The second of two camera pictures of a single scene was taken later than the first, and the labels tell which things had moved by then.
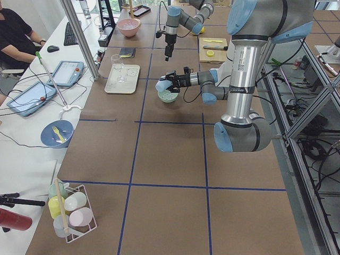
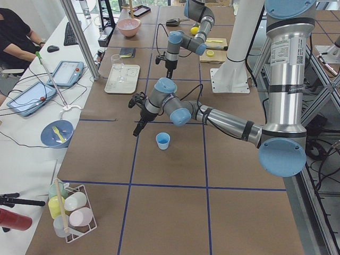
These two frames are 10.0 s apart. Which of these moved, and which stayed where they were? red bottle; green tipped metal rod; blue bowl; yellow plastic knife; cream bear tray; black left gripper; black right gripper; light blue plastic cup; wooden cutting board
Moved: light blue plastic cup; black right gripper; black left gripper
Stayed: wooden cutting board; cream bear tray; red bottle; green tipped metal rod; yellow plastic knife; blue bowl
